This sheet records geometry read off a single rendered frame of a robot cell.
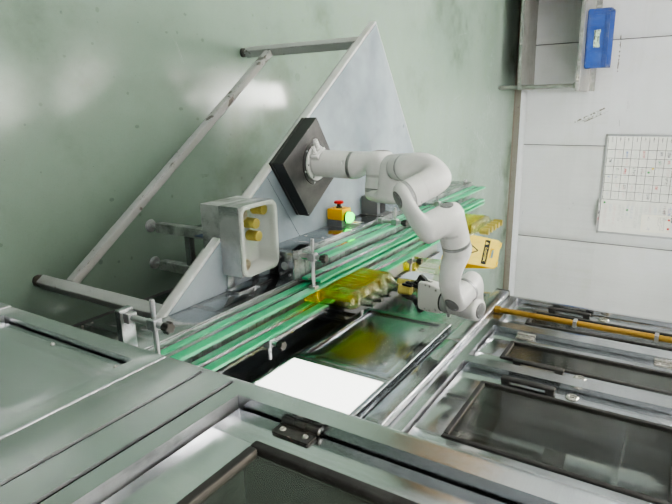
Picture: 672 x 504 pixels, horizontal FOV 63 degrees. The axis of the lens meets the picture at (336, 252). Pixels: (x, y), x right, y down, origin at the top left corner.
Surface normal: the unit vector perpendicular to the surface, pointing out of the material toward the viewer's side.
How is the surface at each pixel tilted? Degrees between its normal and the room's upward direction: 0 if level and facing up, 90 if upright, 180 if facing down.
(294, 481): 90
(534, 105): 90
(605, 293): 90
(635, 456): 90
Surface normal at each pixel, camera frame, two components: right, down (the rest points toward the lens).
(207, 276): 0.84, 0.12
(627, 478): -0.02, -0.96
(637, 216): -0.53, 0.23
